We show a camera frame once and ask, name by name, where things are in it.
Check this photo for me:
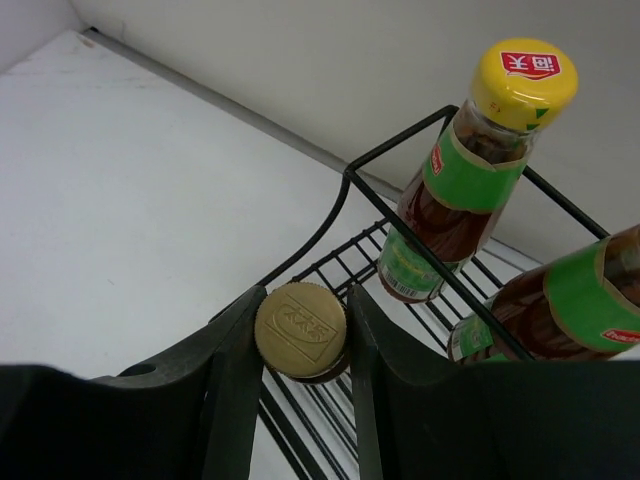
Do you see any small yellow label bottle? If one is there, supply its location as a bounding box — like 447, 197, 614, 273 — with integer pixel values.
254, 282, 349, 384

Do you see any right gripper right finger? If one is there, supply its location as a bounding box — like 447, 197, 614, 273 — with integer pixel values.
347, 286, 639, 479

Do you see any green label sauce bottle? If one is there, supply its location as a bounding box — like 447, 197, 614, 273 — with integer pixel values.
396, 37, 579, 273
446, 224, 640, 366

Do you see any aluminium rail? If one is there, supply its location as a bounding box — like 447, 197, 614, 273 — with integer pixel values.
79, 27, 541, 271

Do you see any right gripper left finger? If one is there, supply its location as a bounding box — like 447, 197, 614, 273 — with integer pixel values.
1, 286, 266, 479

